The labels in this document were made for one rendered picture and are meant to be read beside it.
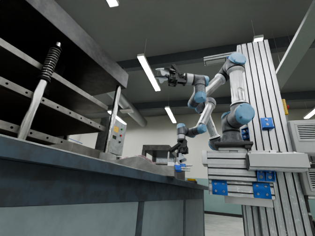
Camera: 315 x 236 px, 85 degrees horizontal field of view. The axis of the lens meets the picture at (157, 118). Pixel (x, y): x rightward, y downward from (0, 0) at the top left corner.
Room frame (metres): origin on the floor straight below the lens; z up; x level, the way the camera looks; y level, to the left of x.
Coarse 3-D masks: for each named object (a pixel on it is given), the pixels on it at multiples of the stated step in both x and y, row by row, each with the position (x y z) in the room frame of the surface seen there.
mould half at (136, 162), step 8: (112, 160) 1.04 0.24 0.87; (120, 160) 1.03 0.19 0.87; (128, 160) 1.02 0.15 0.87; (136, 160) 1.01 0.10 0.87; (144, 160) 1.00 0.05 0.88; (136, 168) 1.01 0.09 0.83; (144, 168) 1.00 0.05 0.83; (152, 168) 0.99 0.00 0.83; (160, 168) 0.98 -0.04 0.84; (168, 168) 0.98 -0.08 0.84; (168, 176) 1.00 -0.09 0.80; (176, 176) 1.18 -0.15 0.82
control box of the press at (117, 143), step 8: (104, 120) 1.90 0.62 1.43; (120, 128) 2.02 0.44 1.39; (104, 136) 1.87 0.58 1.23; (112, 136) 1.92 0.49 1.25; (120, 136) 2.03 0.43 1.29; (96, 144) 1.92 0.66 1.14; (104, 144) 1.86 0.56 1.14; (112, 144) 1.94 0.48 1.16; (120, 144) 2.06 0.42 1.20; (112, 152) 1.96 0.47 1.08; (120, 152) 2.08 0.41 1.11
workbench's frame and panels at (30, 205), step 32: (0, 160) 0.37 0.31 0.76; (32, 160) 0.37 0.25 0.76; (64, 160) 0.43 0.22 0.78; (96, 160) 0.52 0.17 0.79; (0, 192) 0.38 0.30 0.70; (32, 192) 0.44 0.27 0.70; (64, 192) 0.51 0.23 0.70; (96, 192) 0.61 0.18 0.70; (128, 192) 0.77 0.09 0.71; (160, 192) 1.05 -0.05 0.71; (192, 192) 1.62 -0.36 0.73; (0, 224) 0.40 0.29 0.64; (32, 224) 0.46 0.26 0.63; (64, 224) 0.54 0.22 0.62; (96, 224) 0.64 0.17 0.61; (128, 224) 0.80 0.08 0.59; (160, 224) 1.07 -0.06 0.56; (192, 224) 1.63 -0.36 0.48
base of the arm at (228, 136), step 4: (224, 132) 1.11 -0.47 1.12; (228, 132) 1.09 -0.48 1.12; (232, 132) 1.08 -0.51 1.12; (236, 132) 1.07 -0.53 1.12; (224, 136) 1.11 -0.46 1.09; (228, 136) 1.08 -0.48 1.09; (232, 136) 1.07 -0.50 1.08; (236, 136) 1.07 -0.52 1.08; (240, 136) 1.08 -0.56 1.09; (224, 140) 1.10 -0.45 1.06; (228, 140) 1.07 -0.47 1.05; (232, 140) 1.06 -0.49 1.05; (236, 140) 1.06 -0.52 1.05; (240, 140) 1.06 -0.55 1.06
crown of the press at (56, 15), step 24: (24, 0) 0.77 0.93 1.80; (48, 0) 0.87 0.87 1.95; (0, 24) 0.98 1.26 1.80; (24, 24) 0.96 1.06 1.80; (48, 24) 0.95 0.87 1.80; (72, 24) 1.05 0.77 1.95; (24, 48) 1.22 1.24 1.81; (48, 48) 1.20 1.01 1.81; (72, 48) 1.17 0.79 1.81; (96, 48) 1.30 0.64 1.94; (72, 72) 1.52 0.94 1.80; (96, 72) 1.49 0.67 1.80; (120, 72) 1.64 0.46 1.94
